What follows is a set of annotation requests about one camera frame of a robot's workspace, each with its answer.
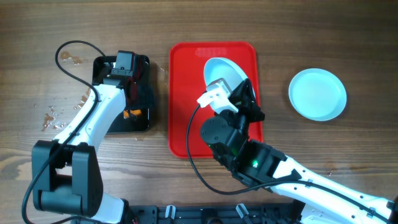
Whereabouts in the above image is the green orange sponge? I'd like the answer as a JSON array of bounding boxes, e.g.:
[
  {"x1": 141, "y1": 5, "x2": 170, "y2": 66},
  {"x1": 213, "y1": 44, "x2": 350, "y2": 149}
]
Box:
[{"x1": 123, "y1": 110, "x2": 142, "y2": 119}]

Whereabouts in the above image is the black rectangular tray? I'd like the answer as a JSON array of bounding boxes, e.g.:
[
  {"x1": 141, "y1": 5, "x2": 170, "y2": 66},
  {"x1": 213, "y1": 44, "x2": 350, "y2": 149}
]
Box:
[{"x1": 92, "y1": 52, "x2": 153, "y2": 134}]

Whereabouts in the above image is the left black cable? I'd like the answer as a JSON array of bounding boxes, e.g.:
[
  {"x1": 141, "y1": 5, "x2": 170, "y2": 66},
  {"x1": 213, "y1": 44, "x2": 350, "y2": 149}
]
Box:
[{"x1": 21, "y1": 40, "x2": 106, "y2": 224}]

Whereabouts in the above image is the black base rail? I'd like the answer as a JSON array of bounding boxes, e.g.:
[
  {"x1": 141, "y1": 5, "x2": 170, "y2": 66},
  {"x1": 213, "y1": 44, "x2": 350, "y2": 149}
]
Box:
[{"x1": 121, "y1": 203, "x2": 302, "y2": 224}]

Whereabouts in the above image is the black cable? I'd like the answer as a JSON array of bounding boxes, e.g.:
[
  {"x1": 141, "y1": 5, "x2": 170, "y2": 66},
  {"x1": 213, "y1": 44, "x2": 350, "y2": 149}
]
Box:
[
  {"x1": 21, "y1": 40, "x2": 106, "y2": 224},
  {"x1": 185, "y1": 104, "x2": 392, "y2": 224}
]

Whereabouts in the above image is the light blue plate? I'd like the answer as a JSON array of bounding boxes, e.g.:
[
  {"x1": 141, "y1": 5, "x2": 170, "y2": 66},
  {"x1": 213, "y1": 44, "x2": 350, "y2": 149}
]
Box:
[
  {"x1": 288, "y1": 68, "x2": 348, "y2": 121},
  {"x1": 203, "y1": 57, "x2": 249, "y2": 92}
]

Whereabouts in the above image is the right black cable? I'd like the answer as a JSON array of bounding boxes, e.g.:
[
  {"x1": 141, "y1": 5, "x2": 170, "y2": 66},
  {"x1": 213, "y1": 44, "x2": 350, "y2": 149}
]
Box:
[{"x1": 185, "y1": 104, "x2": 392, "y2": 224}]

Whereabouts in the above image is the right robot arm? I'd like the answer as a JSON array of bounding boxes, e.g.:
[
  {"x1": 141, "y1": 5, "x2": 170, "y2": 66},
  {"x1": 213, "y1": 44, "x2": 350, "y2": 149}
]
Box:
[{"x1": 198, "y1": 78, "x2": 397, "y2": 223}]

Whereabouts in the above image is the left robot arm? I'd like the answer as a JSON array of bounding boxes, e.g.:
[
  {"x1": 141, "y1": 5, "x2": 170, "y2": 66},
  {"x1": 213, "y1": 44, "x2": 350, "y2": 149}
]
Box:
[{"x1": 22, "y1": 51, "x2": 154, "y2": 223}]

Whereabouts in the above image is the red plastic tray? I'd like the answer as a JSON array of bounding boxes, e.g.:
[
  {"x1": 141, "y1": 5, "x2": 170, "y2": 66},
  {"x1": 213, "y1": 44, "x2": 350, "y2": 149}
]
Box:
[{"x1": 168, "y1": 41, "x2": 261, "y2": 159}]

